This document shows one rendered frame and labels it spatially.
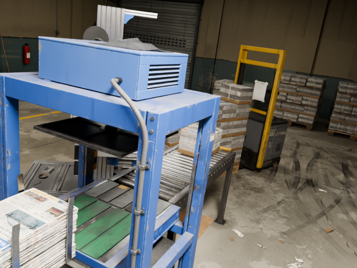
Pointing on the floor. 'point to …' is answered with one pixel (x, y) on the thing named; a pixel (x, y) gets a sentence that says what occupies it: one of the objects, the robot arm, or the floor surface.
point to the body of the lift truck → (256, 124)
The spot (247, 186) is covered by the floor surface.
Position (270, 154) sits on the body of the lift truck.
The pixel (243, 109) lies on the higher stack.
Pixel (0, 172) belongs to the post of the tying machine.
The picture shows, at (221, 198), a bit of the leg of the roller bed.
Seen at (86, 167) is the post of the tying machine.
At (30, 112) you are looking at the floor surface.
